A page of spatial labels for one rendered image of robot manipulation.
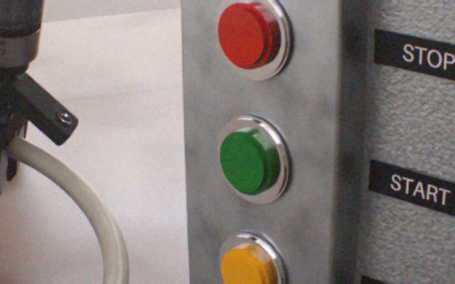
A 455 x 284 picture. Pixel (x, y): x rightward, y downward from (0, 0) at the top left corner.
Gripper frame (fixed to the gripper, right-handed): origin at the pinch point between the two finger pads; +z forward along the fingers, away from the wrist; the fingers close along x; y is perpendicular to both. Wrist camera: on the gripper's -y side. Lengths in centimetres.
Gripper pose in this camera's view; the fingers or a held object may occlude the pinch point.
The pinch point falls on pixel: (5, 185)
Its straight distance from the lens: 117.4
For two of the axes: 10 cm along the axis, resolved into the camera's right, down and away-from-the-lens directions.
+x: -2.2, 4.9, -8.4
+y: -9.5, -3.0, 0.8
